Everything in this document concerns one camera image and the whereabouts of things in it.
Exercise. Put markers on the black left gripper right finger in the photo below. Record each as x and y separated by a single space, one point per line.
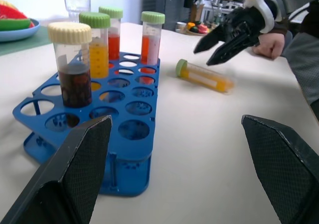
284 174

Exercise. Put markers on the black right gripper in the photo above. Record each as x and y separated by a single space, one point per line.
248 17

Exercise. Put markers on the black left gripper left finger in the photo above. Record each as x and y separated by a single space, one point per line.
62 174

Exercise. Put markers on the blue test tube rack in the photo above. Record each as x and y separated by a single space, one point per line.
135 144

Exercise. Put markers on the person's bare hand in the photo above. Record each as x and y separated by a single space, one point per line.
270 46

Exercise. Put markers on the pile of toy fruits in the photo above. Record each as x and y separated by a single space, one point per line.
198 28

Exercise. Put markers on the yellow liquid tube green cap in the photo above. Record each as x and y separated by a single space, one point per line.
98 57
207 78

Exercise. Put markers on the brown cardboard box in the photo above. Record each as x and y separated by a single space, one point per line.
197 13

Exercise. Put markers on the small white cup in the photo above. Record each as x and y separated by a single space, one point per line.
180 27

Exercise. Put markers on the red liquid tube green cap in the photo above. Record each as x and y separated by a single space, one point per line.
150 47
114 44

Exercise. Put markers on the grey metal cabinet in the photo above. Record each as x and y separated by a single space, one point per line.
162 5

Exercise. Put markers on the person's grey clothed body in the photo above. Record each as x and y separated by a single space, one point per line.
302 62

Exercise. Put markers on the brown liquid tube cream cap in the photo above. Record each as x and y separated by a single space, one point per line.
74 84

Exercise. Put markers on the green table mat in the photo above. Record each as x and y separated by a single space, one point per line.
27 44

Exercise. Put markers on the blue plate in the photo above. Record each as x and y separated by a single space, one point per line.
22 33

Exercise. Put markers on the clear drinking glass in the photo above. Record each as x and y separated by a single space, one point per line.
77 8

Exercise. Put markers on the green toy vegetable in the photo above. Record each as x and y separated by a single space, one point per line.
15 24

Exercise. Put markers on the red toy watermelon slice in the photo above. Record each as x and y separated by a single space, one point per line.
11 11

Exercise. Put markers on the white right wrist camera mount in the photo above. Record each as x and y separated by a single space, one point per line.
268 12

